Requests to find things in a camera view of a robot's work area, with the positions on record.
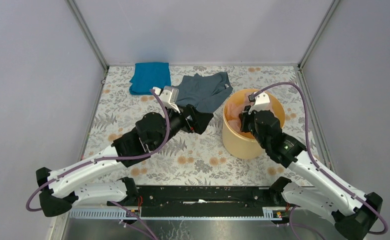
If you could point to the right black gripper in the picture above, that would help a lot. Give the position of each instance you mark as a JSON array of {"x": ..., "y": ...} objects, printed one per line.
[{"x": 244, "y": 117}]

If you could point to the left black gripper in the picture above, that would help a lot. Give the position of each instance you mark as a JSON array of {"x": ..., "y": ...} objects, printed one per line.
[{"x": 200, "y": 120}]

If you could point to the pink plastic trash bag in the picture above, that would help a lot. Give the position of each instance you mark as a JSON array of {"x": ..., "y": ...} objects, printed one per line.
[{"x": 237, "y": 112}]

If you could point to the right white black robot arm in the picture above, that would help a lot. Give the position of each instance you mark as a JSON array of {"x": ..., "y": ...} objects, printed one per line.
[{"x": 350, "y": 210}]

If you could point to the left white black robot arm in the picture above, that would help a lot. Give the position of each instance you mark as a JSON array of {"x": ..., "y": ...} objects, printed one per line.
[{"x": 62, "y": 189}]

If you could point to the yellow round trash bin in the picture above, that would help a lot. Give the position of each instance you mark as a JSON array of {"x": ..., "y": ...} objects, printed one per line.
[{"x": 240, "y": 145}]

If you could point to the grey crumpled shirt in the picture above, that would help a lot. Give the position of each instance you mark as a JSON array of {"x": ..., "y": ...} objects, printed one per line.
[{"x": 205, "y": 93}]

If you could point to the floral patterned table mat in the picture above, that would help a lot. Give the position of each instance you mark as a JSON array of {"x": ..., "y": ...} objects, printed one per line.
[{"x": 192, "y": 159}]

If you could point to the folded blue cloth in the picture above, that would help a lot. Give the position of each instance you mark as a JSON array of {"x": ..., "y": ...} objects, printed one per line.
[{"x": 149, "y": 75}]

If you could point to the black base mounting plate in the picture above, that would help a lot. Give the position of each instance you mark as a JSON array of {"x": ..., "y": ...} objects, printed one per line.
[{"x": 216, "y": 196}]

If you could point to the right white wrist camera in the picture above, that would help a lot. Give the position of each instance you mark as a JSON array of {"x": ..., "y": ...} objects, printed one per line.
[{"x": 261, "y": 102}]

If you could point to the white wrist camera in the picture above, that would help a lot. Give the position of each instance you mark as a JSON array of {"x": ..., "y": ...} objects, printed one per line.
[
  {"x": 168, "y": 96},
  {"x": 261, "y": 102}
]

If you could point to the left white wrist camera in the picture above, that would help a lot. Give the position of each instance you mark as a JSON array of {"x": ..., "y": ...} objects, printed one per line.
[{"x": 168, "y": 96}]

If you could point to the perforated metal cable rail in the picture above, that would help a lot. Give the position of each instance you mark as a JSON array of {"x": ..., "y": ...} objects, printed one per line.
[{"x": 202, "y": 213}]

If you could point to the right aluminium corner post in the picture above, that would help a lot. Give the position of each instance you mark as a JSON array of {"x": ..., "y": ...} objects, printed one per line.
[{"x": 325, "y": 21}]

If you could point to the aluminium corner post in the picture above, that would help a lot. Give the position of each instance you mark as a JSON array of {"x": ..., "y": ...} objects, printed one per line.
[
  {"x": 77, "y": 14},
  {"x": 325, "y": 21}
]

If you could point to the left aluminium corner post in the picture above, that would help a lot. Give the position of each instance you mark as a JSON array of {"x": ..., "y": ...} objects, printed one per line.
[{"x": 77, "y": 14}]

